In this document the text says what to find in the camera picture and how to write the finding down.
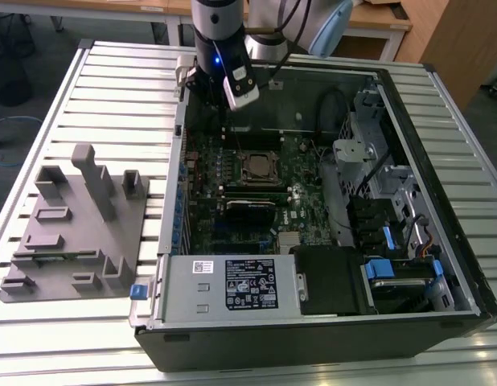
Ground blue drive bay tab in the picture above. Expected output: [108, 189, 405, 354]
[380, 226, 396, 250]

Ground silver topped CPU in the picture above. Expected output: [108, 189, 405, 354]
[248, 155, 274, 177]

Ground metal socket cover frame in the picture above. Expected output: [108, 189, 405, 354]
[243, 152, 281, 184]

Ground wooden desk white legs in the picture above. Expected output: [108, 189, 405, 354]
[167, 0, 413, 61]
[0, 0, 171, 45]

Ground grey case latch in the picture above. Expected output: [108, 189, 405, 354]
[175, 55, 193, 88]

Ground thick black cable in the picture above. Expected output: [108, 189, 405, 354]
[355, 146, 394, 200]

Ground metal rear port block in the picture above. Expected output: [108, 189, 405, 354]
[185, 151, 201, 194]

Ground silver drive cage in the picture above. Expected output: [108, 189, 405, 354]
[339, 88, 445, 258]

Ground silver power supply box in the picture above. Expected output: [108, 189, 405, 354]
[150, 253, 309, 323]

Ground black side camera mount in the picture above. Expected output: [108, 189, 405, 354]
[183, 64, 201, 97]

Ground black plastic drive bay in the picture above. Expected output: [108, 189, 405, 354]
[347, 196, 394, 248]

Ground black plastic shroud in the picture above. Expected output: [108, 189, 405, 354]
[292, 245, 377, 318]

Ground silver chipset heat sink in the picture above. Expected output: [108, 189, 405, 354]
[277, 231, 305, 248]

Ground grey parts rack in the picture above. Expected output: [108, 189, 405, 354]
[0, 143, 151, 304]

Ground green motherboard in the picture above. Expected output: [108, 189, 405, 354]
[183, 130, 339, 257]

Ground black office chair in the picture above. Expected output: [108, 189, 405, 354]
[0, 11, 36, 108]

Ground coloured wire bundle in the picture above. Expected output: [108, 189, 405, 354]
[417, 236, 437, 258]

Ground blue disk carrier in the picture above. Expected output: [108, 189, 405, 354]
[363, 258, 443, 290]

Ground silver metal bracket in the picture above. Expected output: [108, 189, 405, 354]
[332, 138, 375, 166]

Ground black graphics card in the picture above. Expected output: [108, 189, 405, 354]
[225, 199, 278, 231]

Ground RAM slot with black clips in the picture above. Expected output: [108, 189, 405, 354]
[227, 135, 282, 142]
[225, 144, 283, 151]

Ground CPU socket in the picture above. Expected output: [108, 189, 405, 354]
[240, 150, 285, 187]

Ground black PC case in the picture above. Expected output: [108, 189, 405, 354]
[127, 54, 497, 373]

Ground wooden cabinet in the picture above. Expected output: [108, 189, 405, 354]
[395, 0, 497, 112]

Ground blue floor cable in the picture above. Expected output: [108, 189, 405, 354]
[0, 114, 44, 168]

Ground black hard disk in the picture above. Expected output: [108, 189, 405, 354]
[371, 278, 430, 314]

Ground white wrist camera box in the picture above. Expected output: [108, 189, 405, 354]
[223, 60, 261, 112]

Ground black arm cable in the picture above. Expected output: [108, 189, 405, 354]
[248, 0, 314, 89]

